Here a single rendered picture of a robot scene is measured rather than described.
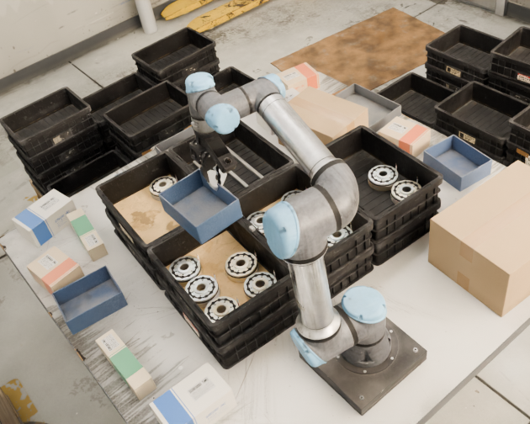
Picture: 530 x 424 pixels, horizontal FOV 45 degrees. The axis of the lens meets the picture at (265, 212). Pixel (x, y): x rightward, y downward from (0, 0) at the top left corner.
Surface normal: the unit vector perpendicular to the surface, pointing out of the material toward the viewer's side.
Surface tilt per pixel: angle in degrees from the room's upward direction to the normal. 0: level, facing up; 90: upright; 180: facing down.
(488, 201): 0
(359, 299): 7
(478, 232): 0
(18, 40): 90
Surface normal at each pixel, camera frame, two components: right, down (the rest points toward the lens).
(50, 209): -0.14, -0.71
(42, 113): 0.62, 0.48
